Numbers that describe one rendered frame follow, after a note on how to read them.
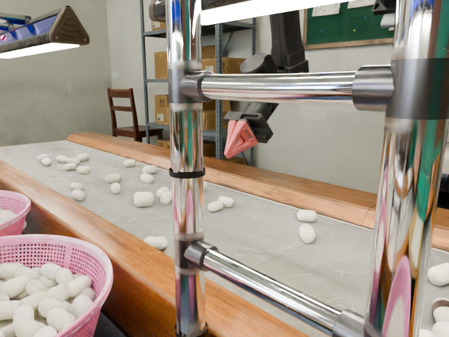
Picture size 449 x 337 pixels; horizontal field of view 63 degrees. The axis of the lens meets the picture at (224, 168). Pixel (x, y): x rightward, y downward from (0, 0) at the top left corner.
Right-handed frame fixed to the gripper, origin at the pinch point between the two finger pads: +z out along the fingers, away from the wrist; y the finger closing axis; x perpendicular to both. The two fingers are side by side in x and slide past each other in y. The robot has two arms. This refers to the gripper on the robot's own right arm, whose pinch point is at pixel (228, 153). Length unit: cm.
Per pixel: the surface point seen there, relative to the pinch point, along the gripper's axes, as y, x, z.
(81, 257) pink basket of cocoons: 12.3, -19.9, 32.4
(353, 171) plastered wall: -65, 161, -112
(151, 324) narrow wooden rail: 25.3, -16.4, 33.5
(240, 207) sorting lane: 10.7, 0.8, 10.7
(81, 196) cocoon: -12.3, -13.1, 24.6
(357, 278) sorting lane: 37.3, -4.4, 16.8
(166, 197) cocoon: 0.5, -6.3, 16.3
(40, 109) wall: -427, 76, -62
